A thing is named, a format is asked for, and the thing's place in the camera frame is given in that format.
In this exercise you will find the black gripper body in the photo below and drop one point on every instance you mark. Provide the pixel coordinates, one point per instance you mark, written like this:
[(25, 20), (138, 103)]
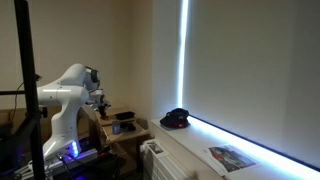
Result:
[(102, 109)]

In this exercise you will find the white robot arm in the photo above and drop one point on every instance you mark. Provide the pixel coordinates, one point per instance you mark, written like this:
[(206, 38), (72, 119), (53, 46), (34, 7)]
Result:
[(79, 85)]

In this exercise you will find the black box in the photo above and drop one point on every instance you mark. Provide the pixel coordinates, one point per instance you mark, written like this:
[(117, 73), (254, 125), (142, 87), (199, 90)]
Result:
[(125, 115)]

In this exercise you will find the blue cup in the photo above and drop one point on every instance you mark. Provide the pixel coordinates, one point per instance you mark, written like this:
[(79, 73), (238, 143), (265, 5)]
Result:
[(116, 129)]

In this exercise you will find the black object on table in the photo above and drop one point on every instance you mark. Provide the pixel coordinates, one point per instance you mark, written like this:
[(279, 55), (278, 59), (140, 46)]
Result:
[(125, 127)]

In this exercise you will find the small wooden table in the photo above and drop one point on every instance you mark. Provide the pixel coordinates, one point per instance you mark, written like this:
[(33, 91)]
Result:
[(123, 132)]

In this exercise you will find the black vertical stand pole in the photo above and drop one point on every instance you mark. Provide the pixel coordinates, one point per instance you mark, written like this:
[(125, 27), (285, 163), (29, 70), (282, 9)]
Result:
[(29, 79)]

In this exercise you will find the dark cap on sill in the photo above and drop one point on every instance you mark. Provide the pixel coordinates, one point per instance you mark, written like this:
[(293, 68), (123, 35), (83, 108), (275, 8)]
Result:
[(175, 119)]

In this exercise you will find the white radiator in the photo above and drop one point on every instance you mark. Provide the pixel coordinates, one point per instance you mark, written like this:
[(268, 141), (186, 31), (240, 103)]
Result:
[(159, 164)]

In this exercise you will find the magazine on window sill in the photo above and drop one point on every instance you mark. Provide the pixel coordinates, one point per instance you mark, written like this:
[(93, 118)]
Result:
[(227, 159)]

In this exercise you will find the grey roller blind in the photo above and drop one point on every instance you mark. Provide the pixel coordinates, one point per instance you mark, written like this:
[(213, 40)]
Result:
[(253, 67)]

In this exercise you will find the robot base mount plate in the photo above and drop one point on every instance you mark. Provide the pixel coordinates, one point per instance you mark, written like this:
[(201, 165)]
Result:
[(58, 161)]

